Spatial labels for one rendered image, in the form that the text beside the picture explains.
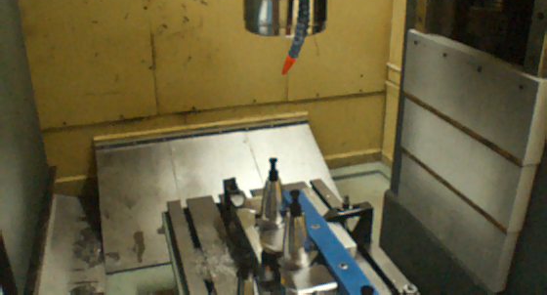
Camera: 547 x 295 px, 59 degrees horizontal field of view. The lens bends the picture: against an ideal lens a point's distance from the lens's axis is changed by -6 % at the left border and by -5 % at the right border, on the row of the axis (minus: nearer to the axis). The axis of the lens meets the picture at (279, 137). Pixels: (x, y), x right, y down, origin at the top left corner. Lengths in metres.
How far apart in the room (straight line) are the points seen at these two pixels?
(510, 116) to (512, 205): 0.19
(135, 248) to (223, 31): 0.87
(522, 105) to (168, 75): 1.35
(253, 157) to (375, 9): 0.81
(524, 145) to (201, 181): 1.25
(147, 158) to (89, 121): 0.27
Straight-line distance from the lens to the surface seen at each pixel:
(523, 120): 1.08
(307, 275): 0.74
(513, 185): 1.13
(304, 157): 2.08
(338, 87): 2.22
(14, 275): 1.42
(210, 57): 2.02
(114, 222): 1.87
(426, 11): 1.34
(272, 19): 0.91
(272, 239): 0.81
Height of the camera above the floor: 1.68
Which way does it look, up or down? 24 degrees down
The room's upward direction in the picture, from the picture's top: straight up
